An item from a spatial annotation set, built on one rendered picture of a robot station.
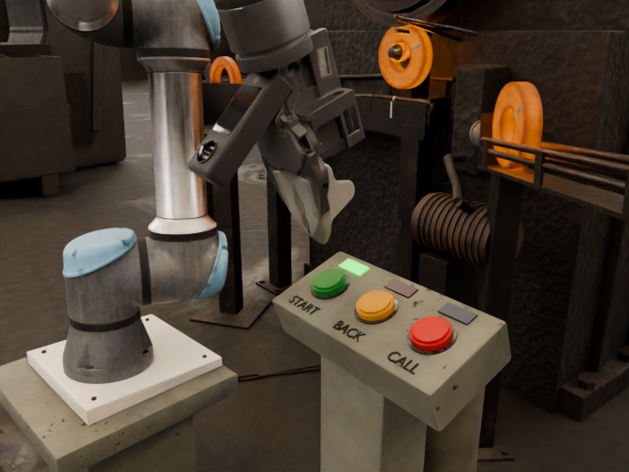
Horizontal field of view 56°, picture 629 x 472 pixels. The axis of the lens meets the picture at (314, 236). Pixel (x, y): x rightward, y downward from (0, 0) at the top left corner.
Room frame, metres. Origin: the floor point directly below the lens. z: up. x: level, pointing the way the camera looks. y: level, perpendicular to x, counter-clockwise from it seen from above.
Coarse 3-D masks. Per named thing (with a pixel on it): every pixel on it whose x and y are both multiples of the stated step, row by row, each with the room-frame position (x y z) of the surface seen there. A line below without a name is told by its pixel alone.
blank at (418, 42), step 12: (384, 36) 1.58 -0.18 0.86; (396, 36) 1.54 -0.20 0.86; (408, 36) 1.51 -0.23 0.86; (420, 36) 1.49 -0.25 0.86; (384, 48) 1.58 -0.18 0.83; (420, 48) 1.48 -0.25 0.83; (384, 60) 1.57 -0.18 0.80; (420, 60) 1.48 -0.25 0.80; (384, 72) 1.57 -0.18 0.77; (396, 72) 1.54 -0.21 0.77; (408, 72) 1.51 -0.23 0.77; (420, 72) 1.48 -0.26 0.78; (396, 84) 1.54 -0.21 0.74; (408, 84) 1.51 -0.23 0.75
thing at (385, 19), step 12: (360, 0) 1.62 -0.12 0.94; (432, 0) 1.43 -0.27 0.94; (444, 0) 1.41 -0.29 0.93; (456, 0) 1.44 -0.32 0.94; (372, 12) 1.59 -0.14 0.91; (384, 12) 1.56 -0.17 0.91; (396, 12) 1.52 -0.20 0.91; (408, 12) 1.49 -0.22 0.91; (420, 12) 1.46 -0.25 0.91; (432, 12) 1.43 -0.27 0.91; (444, 12) 1.48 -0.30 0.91; (384, 24) 1.55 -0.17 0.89; (396, 24) 1.52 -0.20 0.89; (408, 24) 1.49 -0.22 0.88
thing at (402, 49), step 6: (390, 48) 1.51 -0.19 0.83; (396, 48) 1.51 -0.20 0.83; (402, 48) 1.51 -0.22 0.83; (408, 48) 1.52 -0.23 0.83; (390, 54) 1.51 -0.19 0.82; (396, 54) 1.50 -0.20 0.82; (402, 54) 1.51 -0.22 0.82; (408, 54) 1.52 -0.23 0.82; (396, 60) 1.52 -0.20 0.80; (402, 60) 1.52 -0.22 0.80; (408, 60) 1.54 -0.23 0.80
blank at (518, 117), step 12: (516, 84) 1.07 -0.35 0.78; (528, 84) 1.07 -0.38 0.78; (504, 96) 1.12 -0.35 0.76; (516, 96) 1.06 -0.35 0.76; (528, 96) 1.04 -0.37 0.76; (504, 108) 1.11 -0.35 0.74; (516, 108) 1.06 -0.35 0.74; (528, 108) 1.02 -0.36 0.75; (540, 108) 1.02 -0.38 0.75; (492, 120) 1.16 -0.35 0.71; (504, 120) 1.12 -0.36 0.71; (516, 120) 1.05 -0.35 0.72; (528, 120) 1.01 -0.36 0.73; (540, 120) 1.01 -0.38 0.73; (492, 132) 1.16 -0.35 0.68; (504, 132) 1.12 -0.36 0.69; (516, 132) 1.04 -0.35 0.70; (528, 132) 1.01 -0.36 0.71; (540, 132) 1.01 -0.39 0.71; (528, 144) 1.01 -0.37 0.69; (528, 156) 1.02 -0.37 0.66; (504, 168) 1.08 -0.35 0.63; (516, 168) 1.05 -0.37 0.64
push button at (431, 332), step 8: (424, 320) 0.50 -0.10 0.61; (432, 320) 0.50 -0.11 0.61; (440, 320) 0.50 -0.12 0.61; (416, 328) 0.50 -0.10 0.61; (424, 328) 0.49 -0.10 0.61; (432, 328) 0.49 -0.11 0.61; (440, 328) 0.49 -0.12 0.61; (448, 328) 0.49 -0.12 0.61; (416, 336) 0.49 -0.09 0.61; (424, 336) 0.48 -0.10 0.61; (432, 336) 0.48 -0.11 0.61; (440, 336) 0.48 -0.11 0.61; (448, 336) 0.48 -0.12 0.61; (416, 344) 0.48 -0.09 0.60; (424, 344) 0.48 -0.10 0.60; (432, 344) 0.47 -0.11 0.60; (440, 344) 0.47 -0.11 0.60
